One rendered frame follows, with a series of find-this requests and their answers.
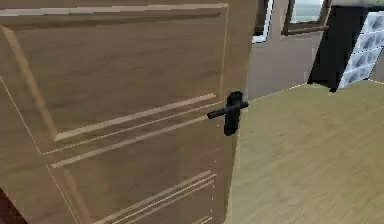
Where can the brown framed window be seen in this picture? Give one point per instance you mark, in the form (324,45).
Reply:
(305,15)

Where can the brown wooden room door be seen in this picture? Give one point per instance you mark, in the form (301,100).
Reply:
(116,100)

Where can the white framed window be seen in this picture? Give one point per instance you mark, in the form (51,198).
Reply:
(263,20)

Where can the black chest with marbled drawers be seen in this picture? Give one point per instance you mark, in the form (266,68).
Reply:
(346,46)

